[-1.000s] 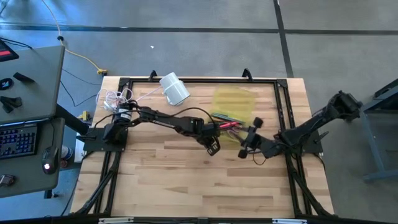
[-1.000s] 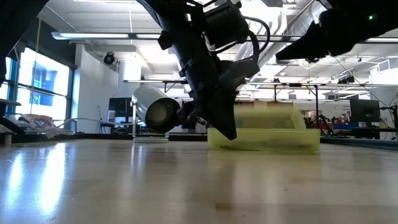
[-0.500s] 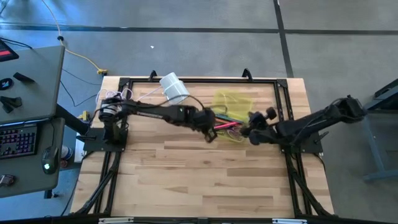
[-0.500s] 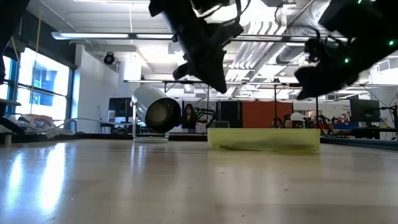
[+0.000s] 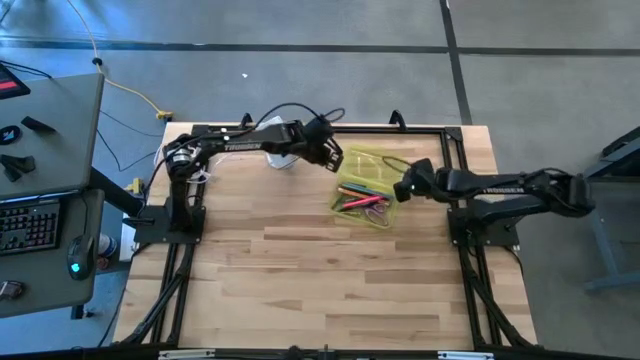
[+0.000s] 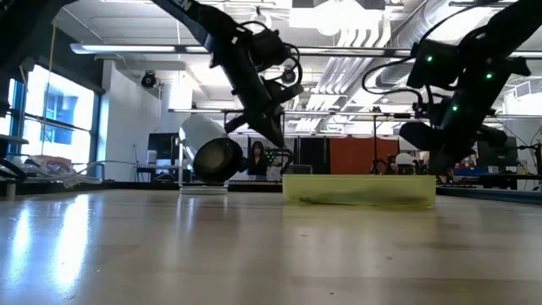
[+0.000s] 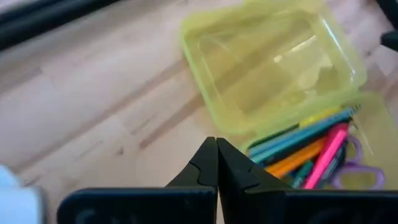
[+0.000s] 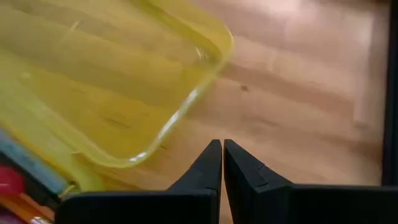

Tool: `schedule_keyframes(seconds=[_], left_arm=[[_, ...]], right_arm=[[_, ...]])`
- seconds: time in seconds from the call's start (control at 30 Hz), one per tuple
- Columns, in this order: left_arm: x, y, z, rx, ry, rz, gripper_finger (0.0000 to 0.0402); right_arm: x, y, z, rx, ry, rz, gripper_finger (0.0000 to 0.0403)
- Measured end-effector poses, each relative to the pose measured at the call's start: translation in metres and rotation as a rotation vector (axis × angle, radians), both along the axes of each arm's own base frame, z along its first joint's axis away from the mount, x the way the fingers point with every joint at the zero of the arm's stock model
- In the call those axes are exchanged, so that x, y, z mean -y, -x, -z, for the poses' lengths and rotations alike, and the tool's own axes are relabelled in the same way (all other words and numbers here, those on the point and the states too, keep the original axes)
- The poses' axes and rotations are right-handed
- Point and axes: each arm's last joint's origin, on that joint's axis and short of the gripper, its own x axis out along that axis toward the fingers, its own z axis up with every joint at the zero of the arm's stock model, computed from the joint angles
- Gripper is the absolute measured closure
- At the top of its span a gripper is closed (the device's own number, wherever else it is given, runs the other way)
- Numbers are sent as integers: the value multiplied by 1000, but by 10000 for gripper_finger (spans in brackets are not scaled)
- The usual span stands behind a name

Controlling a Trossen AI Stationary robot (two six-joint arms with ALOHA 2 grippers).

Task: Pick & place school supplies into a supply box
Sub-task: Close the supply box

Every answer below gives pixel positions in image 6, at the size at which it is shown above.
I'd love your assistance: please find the silver ventilation duct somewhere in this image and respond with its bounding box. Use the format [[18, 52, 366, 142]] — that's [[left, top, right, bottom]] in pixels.
[[325, 0, 467, 97]]

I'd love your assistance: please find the black table edge rail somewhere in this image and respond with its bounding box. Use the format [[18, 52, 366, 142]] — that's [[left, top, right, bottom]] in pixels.
[[0, 180, 284, 197]]

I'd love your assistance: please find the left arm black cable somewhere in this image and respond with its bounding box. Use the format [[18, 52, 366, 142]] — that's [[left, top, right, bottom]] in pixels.
[[236, 19, 304, 88]]

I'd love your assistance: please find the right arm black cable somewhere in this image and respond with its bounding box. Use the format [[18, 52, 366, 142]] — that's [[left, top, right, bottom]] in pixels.
[[361, 6, 471, 105]]

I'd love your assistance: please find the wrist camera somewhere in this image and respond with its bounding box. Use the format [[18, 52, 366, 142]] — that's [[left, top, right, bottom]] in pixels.
[[406, 39, 463, 91], [249, 27, 296, 73]]

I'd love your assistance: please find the white cable bundle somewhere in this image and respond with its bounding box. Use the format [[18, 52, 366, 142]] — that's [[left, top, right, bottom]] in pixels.
[[23, 155, 149, 190]]

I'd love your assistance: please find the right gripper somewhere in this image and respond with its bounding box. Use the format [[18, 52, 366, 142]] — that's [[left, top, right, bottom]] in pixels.
[[399, 58, 530, 175]]

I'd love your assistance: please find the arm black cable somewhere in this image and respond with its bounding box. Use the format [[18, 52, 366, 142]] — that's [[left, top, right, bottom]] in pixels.
[[236, 19, 304, 88], [361, 6, 471, 105]]

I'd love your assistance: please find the person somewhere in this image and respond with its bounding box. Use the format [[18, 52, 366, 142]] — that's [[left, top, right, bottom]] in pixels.
[[246, 140, 274, 182]]

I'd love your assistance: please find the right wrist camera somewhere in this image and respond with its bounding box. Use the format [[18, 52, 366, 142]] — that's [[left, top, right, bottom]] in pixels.
[[406, 39, 463, 91]]

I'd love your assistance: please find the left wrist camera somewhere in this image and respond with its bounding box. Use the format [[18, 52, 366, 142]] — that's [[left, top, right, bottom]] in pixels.
[[249, 27, 296, 73]]

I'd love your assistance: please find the white dome object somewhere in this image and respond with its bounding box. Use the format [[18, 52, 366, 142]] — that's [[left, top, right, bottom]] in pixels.
[[395, 152, 417, 175]]

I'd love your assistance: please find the overhead light bar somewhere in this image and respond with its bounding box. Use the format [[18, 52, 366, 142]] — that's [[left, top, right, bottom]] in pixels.
[[69, 42, 416, 59]]

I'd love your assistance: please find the yellow translucent supply box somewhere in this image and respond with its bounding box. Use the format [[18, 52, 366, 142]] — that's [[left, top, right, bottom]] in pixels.
[[281, 174, 438, 209]]

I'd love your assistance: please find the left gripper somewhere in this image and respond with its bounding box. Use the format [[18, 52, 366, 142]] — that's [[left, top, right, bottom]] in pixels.
[[209, 29, 305, 149]]

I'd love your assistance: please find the orange partition panel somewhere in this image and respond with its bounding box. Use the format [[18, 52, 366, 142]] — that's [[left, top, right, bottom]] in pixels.
[[329, 136, 401, 175]]

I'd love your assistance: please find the black metal rack frame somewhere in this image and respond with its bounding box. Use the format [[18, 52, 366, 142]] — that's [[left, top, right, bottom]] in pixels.
[[169, 108, 542, 158]]

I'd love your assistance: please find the dark computer monitor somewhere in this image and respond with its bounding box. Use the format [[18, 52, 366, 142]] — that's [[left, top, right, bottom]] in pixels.
[[476, 133, 519, 169], [147, 132, 187, 169]]

